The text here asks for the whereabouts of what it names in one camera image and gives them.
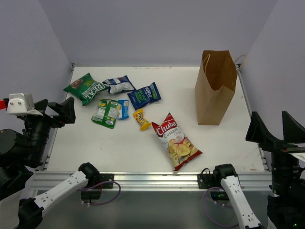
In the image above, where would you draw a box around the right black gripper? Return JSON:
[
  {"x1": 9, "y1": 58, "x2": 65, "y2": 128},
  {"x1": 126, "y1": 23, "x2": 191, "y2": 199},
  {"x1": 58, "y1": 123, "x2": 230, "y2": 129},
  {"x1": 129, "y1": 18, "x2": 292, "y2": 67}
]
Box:
[{"x1": 248, "y1": 110, "x2": 305, "y2": 198}]

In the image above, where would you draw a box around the dark green snack packet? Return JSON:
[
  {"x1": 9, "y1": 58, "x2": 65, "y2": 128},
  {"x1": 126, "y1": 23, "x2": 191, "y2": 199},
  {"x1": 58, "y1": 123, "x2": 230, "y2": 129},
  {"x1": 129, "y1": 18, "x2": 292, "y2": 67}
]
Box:
[{"x1": 63, "y1": 73, "x2": 109, "y2": 106}]

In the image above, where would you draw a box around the blue white snack packet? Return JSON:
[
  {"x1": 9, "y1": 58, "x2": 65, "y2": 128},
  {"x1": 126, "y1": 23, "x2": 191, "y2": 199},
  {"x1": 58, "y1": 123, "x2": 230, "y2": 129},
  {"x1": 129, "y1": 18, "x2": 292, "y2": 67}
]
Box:
[{"x1": 118, "y1": 100, "x2": 129, "y2": 120}]

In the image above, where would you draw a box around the blue silver crisps bag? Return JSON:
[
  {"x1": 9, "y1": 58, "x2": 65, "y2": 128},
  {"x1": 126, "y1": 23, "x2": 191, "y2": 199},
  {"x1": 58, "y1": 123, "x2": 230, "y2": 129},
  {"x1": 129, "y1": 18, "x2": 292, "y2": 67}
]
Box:
[{"x1": 102, "y1": 75, "x2": 136, "y2": 94}]

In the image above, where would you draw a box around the brown paper bag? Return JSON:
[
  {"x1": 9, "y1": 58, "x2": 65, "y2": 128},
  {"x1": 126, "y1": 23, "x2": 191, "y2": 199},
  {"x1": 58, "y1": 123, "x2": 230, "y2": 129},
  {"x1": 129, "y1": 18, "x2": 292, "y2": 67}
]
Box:
[{"x1": 195, "y1": 50, "x2": 247, "y2": 125}]

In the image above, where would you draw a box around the yellow m&m packet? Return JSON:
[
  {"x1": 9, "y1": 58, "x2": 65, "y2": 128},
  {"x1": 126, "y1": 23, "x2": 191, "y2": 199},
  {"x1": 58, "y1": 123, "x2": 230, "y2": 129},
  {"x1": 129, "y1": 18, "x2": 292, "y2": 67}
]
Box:
[{"x1": 133, "y1": 108, "x2": 151, "y2": 131}]

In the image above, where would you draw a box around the dark blue crisps bag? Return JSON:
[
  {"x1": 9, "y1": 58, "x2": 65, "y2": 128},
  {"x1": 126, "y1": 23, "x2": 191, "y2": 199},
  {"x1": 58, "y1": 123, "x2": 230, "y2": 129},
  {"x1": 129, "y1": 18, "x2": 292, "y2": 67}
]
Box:
[{"x1": 127, "y1": 82, "x2": 162, "y2": 110}]

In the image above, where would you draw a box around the red snack bag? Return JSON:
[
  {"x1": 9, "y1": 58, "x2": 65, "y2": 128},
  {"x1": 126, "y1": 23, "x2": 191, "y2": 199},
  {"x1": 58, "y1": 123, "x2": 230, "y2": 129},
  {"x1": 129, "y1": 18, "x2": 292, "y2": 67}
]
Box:
[{"x1": 152, "y1": 113, "x2": 202, "y2": 171}]

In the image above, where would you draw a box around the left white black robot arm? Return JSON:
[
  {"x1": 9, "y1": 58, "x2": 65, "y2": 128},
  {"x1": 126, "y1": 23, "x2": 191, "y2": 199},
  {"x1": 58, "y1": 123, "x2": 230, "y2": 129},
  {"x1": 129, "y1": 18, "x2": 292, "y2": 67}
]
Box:
[{"x1": 0, "y1": 94, "x2": 100, "y2": 229}]

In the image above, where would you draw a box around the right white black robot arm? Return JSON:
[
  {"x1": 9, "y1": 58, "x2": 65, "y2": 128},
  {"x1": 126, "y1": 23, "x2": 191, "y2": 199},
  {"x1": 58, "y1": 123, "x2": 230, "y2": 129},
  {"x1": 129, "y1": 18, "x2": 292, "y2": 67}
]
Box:
[{"x1": 212, "y1": 111, "x2": 305, "y2": 229}]

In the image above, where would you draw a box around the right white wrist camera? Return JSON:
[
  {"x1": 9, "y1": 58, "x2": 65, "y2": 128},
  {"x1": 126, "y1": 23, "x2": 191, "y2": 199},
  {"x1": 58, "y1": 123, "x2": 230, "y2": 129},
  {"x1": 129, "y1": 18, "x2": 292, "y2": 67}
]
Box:
[{"x1": 290, "y1": 152, "x2": 305, "y2": 162}]

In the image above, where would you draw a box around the aluminium rail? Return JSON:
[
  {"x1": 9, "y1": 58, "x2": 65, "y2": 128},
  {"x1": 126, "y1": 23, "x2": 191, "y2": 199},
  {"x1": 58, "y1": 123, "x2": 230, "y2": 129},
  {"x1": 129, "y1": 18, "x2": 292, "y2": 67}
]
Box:
[{"x1": 30, "y1": 171, "x2": 271, "y2": 192}]

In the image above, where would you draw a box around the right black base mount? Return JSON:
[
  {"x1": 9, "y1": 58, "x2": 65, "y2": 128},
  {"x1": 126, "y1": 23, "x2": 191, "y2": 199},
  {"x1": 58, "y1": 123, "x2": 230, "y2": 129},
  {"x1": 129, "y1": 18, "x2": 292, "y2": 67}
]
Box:
[{"x1": 197, "y1": 167, "x2": 229, "y2": 205}]

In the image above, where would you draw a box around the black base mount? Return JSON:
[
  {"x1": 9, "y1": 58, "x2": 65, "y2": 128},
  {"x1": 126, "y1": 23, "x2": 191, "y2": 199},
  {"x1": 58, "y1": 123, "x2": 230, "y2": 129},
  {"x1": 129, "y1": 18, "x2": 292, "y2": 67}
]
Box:
[
  {"x1": 81, "y1": 173, "x2": 114, "y2": 203},
  {"x1": 197, "y1": 167, "x2": 229, "y2": 205}
]

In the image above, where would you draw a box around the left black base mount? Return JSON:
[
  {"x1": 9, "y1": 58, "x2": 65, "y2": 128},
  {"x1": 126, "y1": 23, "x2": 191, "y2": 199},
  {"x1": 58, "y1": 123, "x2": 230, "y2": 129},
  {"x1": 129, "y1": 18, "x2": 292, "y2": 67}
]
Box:
[{"x1": 81, "y1": 173, "x2": 114, "y2": 203}]

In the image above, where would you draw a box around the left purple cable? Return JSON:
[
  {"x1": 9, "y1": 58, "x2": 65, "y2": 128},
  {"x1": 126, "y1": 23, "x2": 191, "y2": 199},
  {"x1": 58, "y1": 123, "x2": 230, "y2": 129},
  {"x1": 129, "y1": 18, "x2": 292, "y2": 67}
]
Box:
[{"x1": 77, "y1": 180, "x2": 122, "y2": 206}]

